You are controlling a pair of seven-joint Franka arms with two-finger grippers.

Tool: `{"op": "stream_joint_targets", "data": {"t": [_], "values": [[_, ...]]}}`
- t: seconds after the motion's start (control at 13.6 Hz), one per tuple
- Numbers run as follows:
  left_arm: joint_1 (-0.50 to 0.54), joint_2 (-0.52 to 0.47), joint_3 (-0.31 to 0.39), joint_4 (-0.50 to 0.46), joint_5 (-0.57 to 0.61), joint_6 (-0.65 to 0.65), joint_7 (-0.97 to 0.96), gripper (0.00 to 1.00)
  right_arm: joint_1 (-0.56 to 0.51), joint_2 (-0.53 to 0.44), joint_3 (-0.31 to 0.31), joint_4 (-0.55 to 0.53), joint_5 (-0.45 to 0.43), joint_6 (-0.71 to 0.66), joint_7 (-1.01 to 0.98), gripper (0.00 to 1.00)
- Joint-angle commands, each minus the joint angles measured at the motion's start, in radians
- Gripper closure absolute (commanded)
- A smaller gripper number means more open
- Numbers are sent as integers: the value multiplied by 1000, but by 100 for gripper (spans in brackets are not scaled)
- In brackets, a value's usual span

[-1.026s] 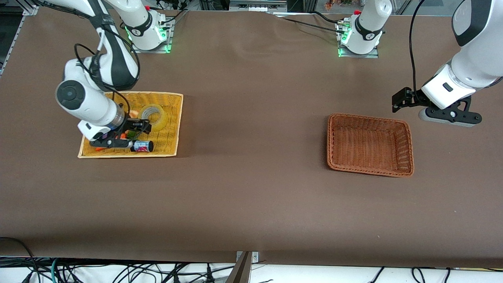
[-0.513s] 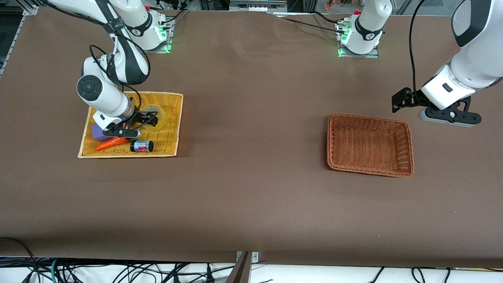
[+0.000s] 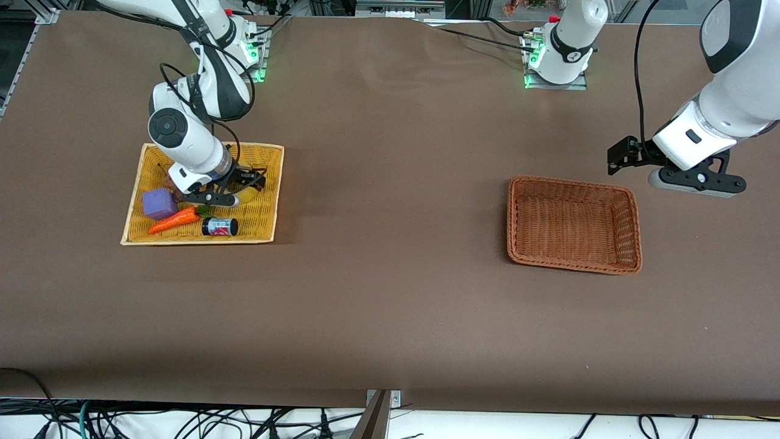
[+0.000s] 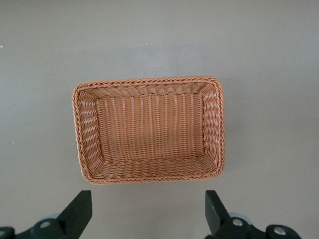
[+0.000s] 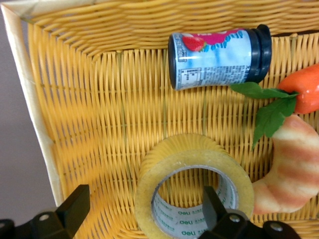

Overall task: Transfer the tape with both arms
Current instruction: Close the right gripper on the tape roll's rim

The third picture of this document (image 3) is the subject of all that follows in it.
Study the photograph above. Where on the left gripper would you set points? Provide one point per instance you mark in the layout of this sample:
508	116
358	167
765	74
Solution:
643	152

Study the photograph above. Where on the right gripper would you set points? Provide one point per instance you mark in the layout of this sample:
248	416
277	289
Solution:
242	177

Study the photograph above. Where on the yellow clear tape roll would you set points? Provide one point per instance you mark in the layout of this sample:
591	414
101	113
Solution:
247	196

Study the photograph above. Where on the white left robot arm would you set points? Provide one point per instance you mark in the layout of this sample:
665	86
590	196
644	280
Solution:
743	91

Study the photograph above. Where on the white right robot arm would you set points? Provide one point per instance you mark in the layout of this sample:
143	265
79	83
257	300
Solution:
183	140

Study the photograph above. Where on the yellow wicker basket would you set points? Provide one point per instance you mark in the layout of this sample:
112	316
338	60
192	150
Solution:
256	225

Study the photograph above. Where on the black jar with colourful label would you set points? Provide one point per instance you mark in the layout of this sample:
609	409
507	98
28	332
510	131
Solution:
219	227

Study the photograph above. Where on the orange toy carrot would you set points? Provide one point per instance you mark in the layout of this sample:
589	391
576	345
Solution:
173	221

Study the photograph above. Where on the purple foam cube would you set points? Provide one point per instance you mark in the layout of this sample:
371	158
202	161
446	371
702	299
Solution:
159	204

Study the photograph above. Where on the brown wicker basket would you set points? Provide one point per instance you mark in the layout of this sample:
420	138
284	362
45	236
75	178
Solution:
573	225

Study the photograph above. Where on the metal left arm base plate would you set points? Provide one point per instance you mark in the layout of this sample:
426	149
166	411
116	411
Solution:
573	86

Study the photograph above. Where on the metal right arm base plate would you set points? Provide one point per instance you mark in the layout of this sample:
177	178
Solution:
259	74

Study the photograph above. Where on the grey metal frame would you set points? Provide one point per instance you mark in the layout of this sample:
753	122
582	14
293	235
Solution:
396	9

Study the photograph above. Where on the aluminium table rail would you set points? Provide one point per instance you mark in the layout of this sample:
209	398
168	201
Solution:
50	15

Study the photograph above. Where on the grey metal bracket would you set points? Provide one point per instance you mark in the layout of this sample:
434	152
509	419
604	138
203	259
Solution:
378	421

